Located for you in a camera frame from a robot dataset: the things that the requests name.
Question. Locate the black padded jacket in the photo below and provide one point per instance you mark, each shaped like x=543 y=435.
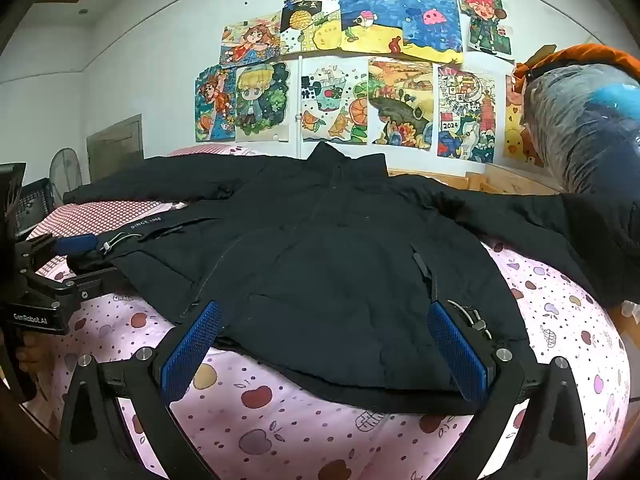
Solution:
x=325 y=260

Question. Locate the grey wall panel door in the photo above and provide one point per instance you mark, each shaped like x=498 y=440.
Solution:
x=115 y=147

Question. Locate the red checked pillow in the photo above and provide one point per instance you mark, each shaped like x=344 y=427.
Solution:
x=100 y=212

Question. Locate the person's left hand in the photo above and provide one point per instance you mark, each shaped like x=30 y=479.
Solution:
x=32 y=355

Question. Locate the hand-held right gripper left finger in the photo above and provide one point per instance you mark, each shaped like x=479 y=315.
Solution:
x=192 y=347

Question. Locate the standing fan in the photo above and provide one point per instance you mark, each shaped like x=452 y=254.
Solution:
x=65 y=172

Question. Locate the pink fruit-print bed sheet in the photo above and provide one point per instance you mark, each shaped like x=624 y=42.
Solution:
x=300 y=425

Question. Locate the group of colourful wall drawings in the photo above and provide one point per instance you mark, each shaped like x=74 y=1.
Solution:
x=390 y=80

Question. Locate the plastic-wrapped bedding bundle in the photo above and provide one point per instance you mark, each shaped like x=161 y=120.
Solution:
x=580 y=125

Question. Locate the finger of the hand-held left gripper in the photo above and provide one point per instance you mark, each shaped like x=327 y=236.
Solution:
x=75 y=245
x=87 y=282

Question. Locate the orange cloth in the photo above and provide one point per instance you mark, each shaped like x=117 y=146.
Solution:
x=595 y=52

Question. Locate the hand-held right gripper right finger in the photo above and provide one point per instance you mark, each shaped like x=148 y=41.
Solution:
x=457 y=347

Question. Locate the black mesh crate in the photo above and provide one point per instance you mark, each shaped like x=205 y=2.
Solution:
x=35 y=205

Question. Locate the wooden bed frame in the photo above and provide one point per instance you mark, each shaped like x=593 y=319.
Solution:
x=500 y=180

